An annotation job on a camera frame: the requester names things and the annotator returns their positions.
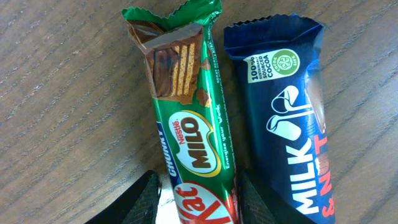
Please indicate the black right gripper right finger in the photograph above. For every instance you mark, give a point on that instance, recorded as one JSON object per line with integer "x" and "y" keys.
{"x": 260, "y": 204}

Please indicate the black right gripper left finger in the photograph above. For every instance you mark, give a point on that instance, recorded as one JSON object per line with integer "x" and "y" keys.
{"x": 137, "y": 205}

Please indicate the purple Dairy Milk bar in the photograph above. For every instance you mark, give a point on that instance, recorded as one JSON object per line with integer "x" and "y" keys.
{"x": 276, "y": 61}

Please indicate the red KitKat bar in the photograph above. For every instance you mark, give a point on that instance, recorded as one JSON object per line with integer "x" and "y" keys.
{"x": 191, "y": 116}

